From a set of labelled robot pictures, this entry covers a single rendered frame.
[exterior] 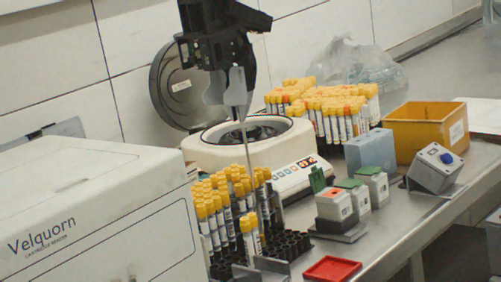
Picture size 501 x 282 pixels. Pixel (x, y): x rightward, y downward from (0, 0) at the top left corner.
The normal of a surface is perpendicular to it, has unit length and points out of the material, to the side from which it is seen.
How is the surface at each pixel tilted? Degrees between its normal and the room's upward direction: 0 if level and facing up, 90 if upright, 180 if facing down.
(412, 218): 0
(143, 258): 90
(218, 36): 90
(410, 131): 90
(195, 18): 90
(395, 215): 0
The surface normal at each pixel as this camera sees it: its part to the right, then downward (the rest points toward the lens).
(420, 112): -0.58, 0.33
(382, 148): 0.66, 0.12
